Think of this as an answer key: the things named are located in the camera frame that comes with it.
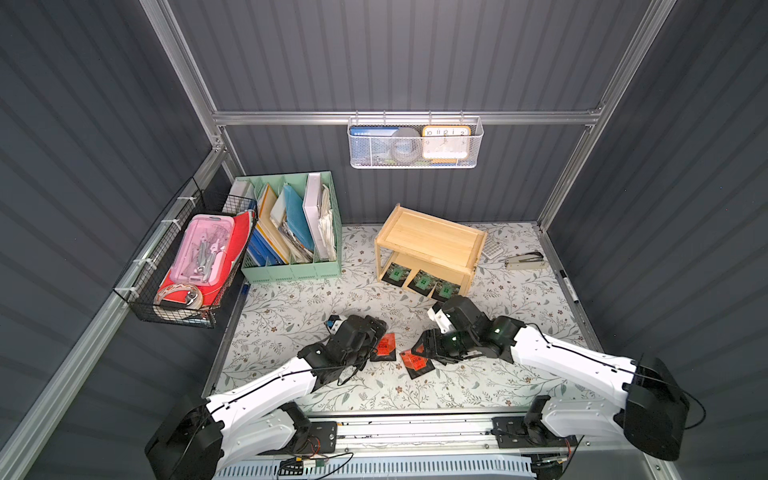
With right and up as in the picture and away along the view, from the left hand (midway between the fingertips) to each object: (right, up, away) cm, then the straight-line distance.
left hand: (382, 333), depth 81 cm
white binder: (-22, +35, +10) cm, 42 cm away
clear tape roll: (-42, +12, -14) cm, 46 cm away
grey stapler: (+57, +19, +33) cm, 69 cm away
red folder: (-46, +12, -14) cm, 50 cm away
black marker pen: (+67, +10, +26) cm, 73 cm away
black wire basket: (-49, +18, -18) cm, 55 cm away
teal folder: (-27, +33, +12) cm, 45 cm away
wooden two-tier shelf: (+17, +23, +6) cm, 29 cm away
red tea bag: (+1, -7, +7) cm, 10 cm away
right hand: (+11, -3, -5) cm, 12 cm away
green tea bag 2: (+13, +12, +19) cm, 26 cm away
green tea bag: (+4, +15, +21) cm, 26 cm away
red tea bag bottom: (+10, -10, +5) cm, 15 cm away
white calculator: (+41, +24, +31) cm, 56 cm away
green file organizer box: (-37, +22, +18) cm, 47 cm away
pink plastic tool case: (-43, +21, -9) cm, 49 cm away
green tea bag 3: (+20, +9, +18) cm, 29 cm away
